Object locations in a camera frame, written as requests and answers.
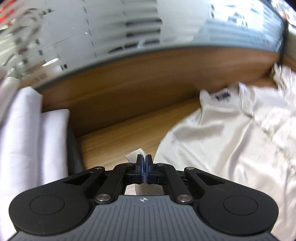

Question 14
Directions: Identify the cream satin shirt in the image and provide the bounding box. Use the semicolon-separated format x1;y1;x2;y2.
125;81;296;241

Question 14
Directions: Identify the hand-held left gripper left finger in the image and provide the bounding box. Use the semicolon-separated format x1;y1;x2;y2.
62;154;145;204

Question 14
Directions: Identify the stack of folded clothes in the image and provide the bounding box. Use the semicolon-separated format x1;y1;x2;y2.
0;76;70;241

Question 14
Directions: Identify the striped frosted glass partition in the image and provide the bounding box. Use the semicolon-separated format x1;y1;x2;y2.
0;0;289;139

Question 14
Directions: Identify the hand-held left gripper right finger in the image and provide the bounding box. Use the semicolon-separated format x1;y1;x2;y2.
145;154;226;204

